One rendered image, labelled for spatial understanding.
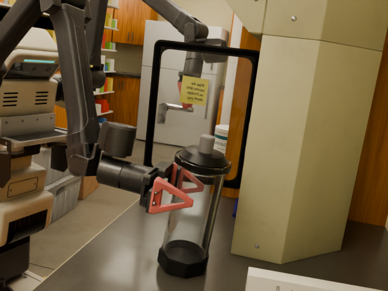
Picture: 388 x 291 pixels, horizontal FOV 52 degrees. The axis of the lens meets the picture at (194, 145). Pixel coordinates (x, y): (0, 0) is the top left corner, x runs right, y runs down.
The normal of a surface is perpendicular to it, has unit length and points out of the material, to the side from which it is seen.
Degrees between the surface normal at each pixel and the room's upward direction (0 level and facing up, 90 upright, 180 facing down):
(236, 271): 0
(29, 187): 98
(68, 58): 81
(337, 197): 90
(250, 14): 90
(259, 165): 90
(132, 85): 90
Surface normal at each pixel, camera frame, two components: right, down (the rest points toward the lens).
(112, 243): 0.11, -0.97
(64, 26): -0.48, 0.06
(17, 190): 0.85, 0.33
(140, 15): -0.23, 0.18
